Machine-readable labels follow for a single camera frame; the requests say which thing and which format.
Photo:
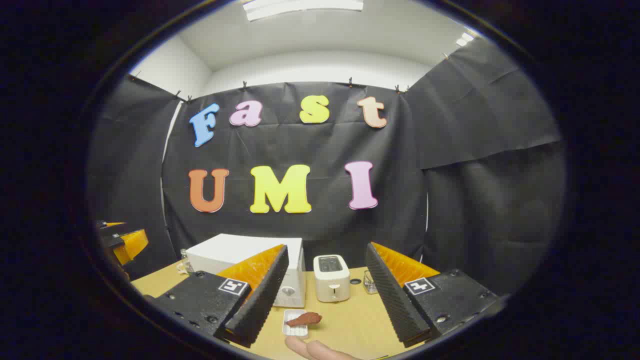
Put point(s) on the long ceiling light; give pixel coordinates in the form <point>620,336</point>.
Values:
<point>300,7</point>

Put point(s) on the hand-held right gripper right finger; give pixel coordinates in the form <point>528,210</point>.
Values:
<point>395,300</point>

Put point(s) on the white toaster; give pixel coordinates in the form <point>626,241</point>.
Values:
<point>331,280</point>

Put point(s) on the small ceiling light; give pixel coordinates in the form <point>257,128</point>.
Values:
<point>465,39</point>

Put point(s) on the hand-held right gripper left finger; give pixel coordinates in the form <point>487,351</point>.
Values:
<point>260,300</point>

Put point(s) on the white rectangular tray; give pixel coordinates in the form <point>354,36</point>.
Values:
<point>292,331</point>

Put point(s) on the white microwave oven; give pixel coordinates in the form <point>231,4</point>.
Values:
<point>235,248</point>

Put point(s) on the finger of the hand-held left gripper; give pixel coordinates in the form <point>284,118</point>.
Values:
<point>132,245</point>
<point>112,227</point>

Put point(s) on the black backdrop cloth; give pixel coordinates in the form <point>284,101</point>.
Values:
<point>325,145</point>

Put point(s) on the brown chicken drumstick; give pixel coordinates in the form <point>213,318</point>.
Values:
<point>305,319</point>

